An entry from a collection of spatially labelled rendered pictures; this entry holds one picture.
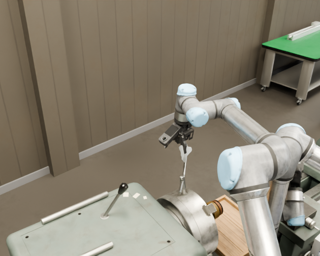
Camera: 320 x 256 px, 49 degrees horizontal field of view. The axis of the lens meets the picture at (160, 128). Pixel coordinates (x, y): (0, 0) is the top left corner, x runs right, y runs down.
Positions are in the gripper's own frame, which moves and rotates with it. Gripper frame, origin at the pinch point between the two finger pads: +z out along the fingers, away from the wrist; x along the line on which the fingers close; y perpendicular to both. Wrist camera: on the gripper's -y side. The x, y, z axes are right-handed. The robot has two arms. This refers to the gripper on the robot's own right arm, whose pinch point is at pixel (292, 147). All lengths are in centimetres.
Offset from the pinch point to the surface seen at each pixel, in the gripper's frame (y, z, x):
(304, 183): 72, -7, 12
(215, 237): -17, -42, -34
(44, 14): 42, 122, -178
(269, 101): 333, 143, 2
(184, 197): -22, -26, -46
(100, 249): -54, -47, -69
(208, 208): -18, -30, -37
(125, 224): -41, -38, -65
